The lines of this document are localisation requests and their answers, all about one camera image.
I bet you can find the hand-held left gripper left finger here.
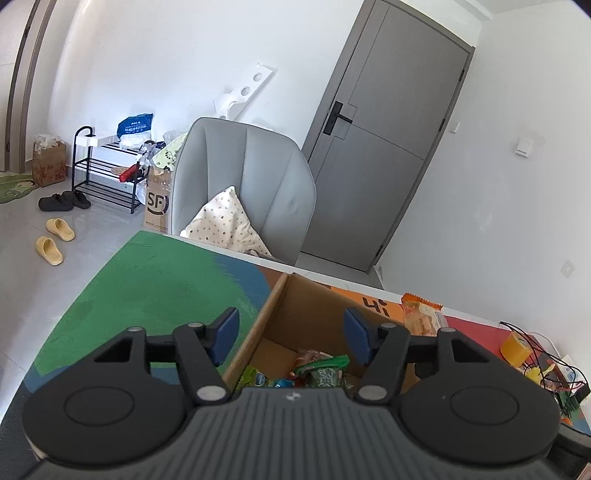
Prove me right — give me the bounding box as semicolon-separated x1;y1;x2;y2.
95;307;241;407

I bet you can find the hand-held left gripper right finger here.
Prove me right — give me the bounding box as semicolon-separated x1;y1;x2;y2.
342;307;497;407

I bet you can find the clear red snack packet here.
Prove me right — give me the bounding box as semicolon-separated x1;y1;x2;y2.
291;347;333;370

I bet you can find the peach snack packet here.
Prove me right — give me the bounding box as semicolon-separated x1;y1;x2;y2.
401;293;445;337

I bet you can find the cardboard box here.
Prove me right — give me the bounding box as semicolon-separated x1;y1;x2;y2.
222;272;444;400

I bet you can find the colourful cartoon table mat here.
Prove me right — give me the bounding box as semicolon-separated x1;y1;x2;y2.
0;230;591;444

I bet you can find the yellow plastic piece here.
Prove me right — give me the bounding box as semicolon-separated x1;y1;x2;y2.
524;362;557;384

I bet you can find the white dotted pillow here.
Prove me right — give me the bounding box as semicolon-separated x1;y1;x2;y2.
180;186;273;258

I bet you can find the yellow tape roll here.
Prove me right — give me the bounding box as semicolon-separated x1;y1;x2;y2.
501;331;534;366

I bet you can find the brown paper bag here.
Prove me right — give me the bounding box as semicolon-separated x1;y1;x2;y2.
144;166;175;234

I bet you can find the grey upholstered chair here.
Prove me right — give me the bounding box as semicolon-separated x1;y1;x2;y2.
171;117;317;266

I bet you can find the grey room door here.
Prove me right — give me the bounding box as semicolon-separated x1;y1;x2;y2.
300;0;476;274

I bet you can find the pale yellow printed bag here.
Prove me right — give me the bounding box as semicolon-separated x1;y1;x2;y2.
152;136;188;171

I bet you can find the yellow slipper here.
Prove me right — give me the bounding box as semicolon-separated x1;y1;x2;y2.
45;218;76;241
36;237;64;266

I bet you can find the blue plastic bag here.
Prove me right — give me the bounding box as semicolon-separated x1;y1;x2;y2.
116;113;154;151

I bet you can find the black metal shoe rack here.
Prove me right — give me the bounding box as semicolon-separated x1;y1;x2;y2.
71;126;148;214

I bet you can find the brown cardboard carton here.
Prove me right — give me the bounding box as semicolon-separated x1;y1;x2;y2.
31;134;66;188

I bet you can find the white foam board with holes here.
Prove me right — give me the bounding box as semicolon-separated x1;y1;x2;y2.
212;62;279;120

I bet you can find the green floor rug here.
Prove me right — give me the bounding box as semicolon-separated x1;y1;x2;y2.
0;172;35;205

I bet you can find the open room door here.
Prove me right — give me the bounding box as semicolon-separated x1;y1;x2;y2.
0;0;58;174

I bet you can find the black cable tangle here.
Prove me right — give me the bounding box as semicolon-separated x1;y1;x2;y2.
499;320;591;407

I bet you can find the black door handle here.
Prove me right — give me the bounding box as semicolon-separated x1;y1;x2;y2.
323;100;354;136

